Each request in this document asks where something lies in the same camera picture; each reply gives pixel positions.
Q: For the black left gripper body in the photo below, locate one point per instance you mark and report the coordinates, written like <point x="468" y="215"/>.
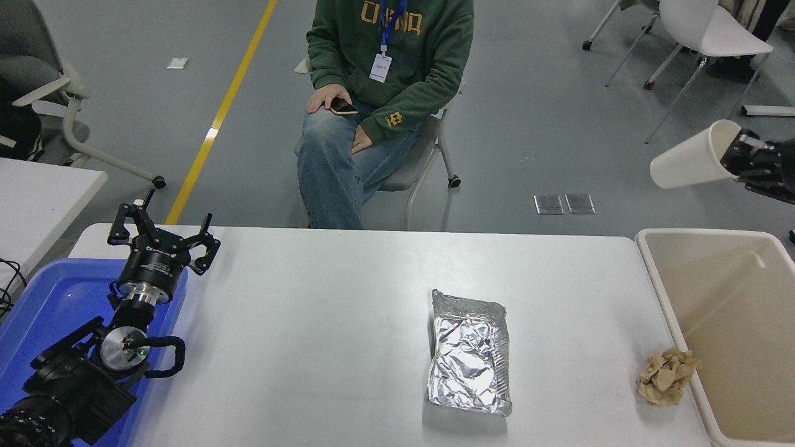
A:
<point x="152" y="266"/>

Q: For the white paper cup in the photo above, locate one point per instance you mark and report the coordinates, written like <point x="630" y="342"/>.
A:
<point x="686" y="161"/>

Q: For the dark phone with gold edge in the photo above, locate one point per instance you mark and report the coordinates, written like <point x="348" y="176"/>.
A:
<point x="345" y="110"/>

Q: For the tan paper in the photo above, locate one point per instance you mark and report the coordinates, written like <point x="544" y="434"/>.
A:
<point x="664" y="375"/>

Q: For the foil tray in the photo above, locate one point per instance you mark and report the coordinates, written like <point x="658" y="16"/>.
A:
<point x="469" y="354"/>

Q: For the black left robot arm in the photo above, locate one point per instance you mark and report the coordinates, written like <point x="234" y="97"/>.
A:
<point x="74" y="391"/>

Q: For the person's left hand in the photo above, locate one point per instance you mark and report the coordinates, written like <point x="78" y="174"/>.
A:
<point x="362" y="139"/>

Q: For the person's right hand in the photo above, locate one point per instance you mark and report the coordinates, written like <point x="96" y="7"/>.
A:
<point x="328" y="94"/>

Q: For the white table foot bar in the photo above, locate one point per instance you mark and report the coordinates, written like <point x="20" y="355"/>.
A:
<point x="770" y="111"/>

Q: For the blue plastic tray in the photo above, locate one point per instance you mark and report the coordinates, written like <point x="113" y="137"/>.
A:
<point x="56" y="298"/>

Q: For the white side table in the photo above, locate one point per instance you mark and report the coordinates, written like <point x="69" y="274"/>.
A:
<point x="37" y="205"/>

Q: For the large pale bin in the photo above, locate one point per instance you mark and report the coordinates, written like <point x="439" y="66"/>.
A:
<point x="733" y="323"/>

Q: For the white plastic chair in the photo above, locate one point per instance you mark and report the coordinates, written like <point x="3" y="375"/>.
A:
<point x="702" y="25"/>

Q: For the white paper sheet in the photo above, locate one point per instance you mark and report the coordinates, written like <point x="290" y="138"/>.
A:
<point x="177" y="63"/>

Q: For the metal floor plate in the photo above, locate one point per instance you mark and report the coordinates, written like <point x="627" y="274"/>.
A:
<point x="549" y="204"/>
<point x="580" y="203"/>

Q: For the white-legged caster chair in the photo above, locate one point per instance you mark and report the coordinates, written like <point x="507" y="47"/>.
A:
<point x="586" y="45"/>

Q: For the grey office chair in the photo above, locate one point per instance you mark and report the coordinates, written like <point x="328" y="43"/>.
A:
<point x="25" y="43"/>

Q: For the grey chair with white frame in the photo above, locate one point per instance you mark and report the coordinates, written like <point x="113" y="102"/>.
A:
<point x="404" y="167"/>

